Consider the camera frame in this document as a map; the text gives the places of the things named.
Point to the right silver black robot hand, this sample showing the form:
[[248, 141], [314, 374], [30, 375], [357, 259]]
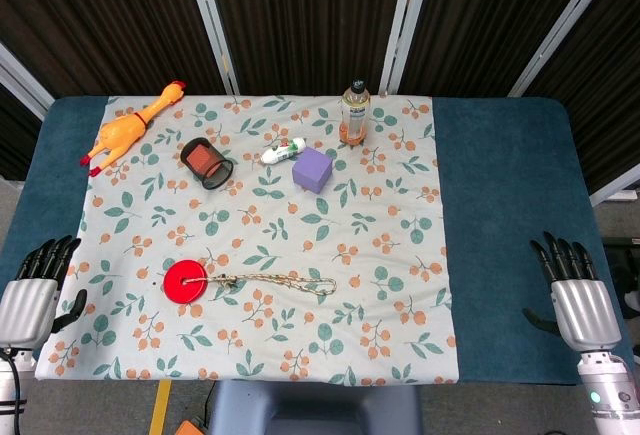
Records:
[[585, 310]]

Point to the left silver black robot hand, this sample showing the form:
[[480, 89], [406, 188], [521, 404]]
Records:
[[25, 305]]

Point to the red disc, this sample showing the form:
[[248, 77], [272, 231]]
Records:
[[177, 287]]

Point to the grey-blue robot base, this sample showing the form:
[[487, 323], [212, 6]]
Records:
[[315, 410]]

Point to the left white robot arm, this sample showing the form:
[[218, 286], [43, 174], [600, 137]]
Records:
[[7, 385]]

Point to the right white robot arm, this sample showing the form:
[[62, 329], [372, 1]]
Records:
[[610, 395]]

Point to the black equipment beside table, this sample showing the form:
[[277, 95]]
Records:
[[625, 265]]

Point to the blue table cover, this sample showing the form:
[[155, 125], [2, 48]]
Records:
[[500, 205]]

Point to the yellow floor tape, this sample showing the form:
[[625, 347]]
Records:
[[160, 407]]

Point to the orange rubber chicken toy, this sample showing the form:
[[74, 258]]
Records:
[[122, 130]]

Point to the orange object on floor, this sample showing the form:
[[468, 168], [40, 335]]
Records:
[[192, 429]]

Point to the red-brown block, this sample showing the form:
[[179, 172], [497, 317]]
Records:
[[202, 160]]

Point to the dark brown partition panel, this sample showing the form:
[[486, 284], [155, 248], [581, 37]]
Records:
[[610, 80], [480, 20], [310, 15], [100, 15]]

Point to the black mesh pen holder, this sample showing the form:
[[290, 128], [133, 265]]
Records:
[[220, 175]]

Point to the floral print cloth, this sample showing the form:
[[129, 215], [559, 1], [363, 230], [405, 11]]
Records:
[[300, 235]]

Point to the small white bottle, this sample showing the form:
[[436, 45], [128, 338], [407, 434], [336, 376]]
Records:
[[280, 152]]

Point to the orange drink bottle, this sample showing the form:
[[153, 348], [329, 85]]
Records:
[[354, 115]]

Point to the purple foam cube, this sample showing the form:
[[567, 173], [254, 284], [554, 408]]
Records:
[[311, 170]]

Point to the white partition frame post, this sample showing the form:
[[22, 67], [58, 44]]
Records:
[[405, 20], [565, 20], [212, 20], [617, 185], [22, 82]]

